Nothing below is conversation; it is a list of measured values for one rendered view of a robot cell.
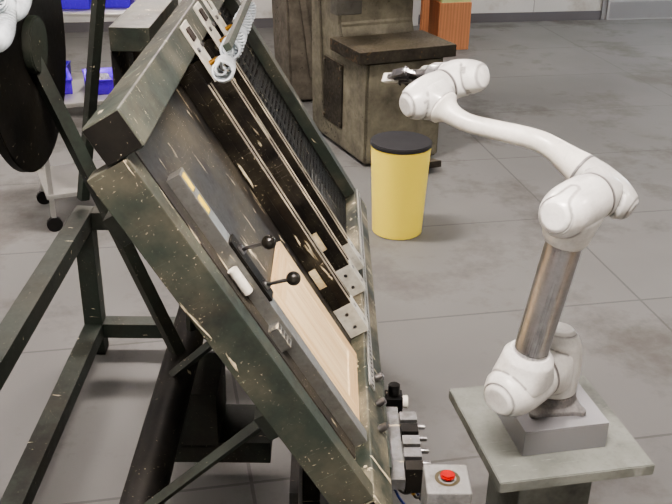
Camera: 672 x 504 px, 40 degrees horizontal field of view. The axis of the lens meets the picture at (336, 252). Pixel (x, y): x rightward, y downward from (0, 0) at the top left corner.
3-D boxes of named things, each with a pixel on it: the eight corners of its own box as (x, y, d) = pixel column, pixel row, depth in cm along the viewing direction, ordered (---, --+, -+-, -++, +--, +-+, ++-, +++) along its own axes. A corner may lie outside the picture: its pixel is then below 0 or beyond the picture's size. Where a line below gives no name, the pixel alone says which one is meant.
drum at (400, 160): (414, 215, 634) (420, 128, 606) (435, 239, 599) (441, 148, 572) (359, 220, 624) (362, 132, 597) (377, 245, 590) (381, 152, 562)
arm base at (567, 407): (563, 376, 305) (565, 362, 302) (587, 416, 285) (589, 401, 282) (510, 379, 303) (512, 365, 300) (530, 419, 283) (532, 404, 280)
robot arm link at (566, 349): (587, 386, 290) (597, 326, 280) (556, 409, 278) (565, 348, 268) (543, 366, 300) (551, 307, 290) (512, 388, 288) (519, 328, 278)
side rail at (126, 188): (337, 516, 241) (374, 499, 239) (85, 181, 200) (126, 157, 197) (337, 500, 247) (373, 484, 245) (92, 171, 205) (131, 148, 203)
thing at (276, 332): (281, 352, 244) (291, 348, 243) (267, 333, 241) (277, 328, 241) (282, 345, 247) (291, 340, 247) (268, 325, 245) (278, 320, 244)
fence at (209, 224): (355, 447, 263) (367, 441, 262) (166, 181, 227) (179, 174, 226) (354, 436, 267) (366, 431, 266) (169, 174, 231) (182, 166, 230)
